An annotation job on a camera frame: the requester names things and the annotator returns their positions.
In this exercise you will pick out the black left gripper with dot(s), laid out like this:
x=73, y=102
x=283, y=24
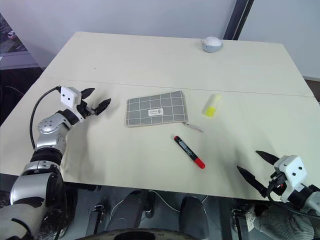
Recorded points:
x=85, y=110

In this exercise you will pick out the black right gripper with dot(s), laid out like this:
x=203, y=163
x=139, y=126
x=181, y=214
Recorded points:
x=276, y=185

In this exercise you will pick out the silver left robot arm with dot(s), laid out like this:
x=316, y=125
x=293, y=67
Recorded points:
x=47, y=126

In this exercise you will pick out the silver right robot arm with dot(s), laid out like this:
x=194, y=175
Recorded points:
x=303, y=197

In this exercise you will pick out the grey checked pencil pouch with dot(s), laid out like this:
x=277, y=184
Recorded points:
x=155, y=108

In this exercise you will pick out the grey mesh cover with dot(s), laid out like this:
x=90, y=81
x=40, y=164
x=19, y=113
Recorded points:
x=280, y=222

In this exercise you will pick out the black metal clamp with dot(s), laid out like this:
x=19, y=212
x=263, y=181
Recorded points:
x=236, y=222
x=98, y=215

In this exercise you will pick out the red and black marker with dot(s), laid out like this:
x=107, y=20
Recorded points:
x=188, y=151

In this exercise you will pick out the yellow highlighter pen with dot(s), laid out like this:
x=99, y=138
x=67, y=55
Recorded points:
x=212, y=106

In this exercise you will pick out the dark rounded shape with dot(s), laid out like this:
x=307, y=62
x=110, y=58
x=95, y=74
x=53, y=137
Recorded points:
x=195, y=216
x=133, y=210

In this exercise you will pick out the window with street view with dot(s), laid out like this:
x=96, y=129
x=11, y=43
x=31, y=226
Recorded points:
x=13, y=47

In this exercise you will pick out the black round rim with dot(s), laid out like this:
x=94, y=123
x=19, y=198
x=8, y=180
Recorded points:
x=150, y=233

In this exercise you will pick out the grey white round plush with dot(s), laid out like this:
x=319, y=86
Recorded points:
x=212, y=44

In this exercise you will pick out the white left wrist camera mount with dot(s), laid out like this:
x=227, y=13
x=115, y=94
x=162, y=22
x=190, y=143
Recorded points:
x=68, y=96

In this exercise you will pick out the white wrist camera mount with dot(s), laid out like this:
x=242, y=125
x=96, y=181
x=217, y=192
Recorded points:
x=291, y=168
x=68, y=96

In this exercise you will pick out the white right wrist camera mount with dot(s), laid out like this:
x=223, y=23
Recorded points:
x=291, y=168

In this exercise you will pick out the dark vertical window frame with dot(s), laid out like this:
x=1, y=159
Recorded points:
x=237, y=18

